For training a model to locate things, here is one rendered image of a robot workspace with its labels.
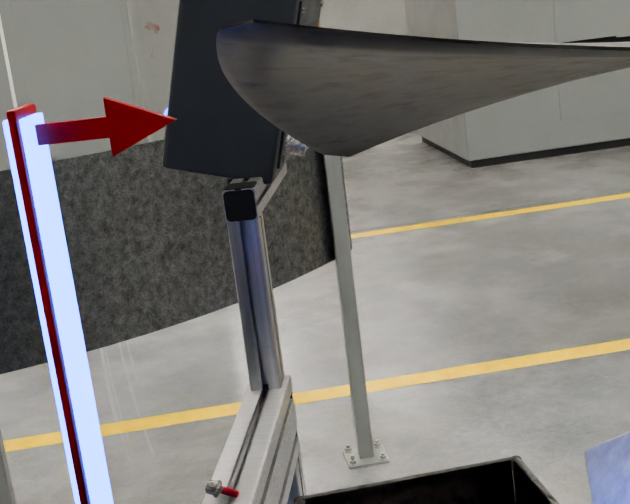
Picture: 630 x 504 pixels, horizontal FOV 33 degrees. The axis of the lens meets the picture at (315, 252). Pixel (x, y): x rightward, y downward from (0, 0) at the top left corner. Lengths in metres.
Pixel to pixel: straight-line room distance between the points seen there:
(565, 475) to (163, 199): 1.19
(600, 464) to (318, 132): 0.20
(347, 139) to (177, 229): 1.78
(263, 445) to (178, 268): 1.43
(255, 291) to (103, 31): 5.48
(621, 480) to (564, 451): 2.34
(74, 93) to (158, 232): 4.22
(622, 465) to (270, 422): 0.50
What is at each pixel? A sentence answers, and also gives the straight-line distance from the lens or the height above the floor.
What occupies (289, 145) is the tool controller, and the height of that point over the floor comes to 1.08.
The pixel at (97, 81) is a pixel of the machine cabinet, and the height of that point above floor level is 0.83.
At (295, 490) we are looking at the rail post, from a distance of 1.05.
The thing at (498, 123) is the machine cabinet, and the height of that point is 0.26.
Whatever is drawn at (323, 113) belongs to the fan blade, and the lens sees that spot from 0.47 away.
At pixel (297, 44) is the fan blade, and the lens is 0.34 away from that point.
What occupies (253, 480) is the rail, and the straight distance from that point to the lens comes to 0.84.
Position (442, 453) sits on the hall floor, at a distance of 2.85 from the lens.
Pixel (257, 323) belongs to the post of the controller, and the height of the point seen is 0.92.
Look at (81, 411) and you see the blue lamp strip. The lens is 0.47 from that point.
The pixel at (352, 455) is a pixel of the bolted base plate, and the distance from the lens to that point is 2.81.
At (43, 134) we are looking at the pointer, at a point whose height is 1.18.
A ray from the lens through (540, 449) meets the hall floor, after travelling 2.85.
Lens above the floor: 1.23
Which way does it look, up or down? 14 degrees down
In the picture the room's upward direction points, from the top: 7 degrees counter-clockwise
